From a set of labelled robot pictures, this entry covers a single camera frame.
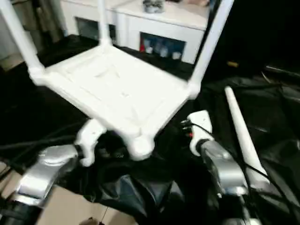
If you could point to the black backdrop cloth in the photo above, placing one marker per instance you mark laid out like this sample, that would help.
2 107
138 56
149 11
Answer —
257 30

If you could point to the white glass-door sideboard cabinet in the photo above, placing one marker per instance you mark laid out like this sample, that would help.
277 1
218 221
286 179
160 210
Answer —
152 25

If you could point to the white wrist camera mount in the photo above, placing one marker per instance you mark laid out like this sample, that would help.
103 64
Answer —
87 138
201 122

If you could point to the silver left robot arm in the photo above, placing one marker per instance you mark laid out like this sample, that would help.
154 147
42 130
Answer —
44 168

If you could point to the black work mat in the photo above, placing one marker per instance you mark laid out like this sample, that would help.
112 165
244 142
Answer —
269 105

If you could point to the grey metal rack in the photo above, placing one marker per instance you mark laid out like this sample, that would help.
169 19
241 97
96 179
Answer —
47 18

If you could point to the grey crumpled bag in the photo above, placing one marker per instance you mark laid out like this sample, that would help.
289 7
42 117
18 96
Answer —
152 7

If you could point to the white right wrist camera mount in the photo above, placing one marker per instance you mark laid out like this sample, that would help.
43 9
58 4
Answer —
201 122

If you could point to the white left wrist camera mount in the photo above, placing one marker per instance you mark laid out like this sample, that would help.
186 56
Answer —
87 138

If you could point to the white plastic table top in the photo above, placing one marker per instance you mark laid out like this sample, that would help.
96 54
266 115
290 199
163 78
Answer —
105 89

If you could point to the white plastic table leg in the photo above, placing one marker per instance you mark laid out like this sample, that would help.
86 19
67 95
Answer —
211 42
236 117
104 23
18 35

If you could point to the small tan label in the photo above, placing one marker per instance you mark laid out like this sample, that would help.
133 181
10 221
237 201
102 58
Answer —
232 64

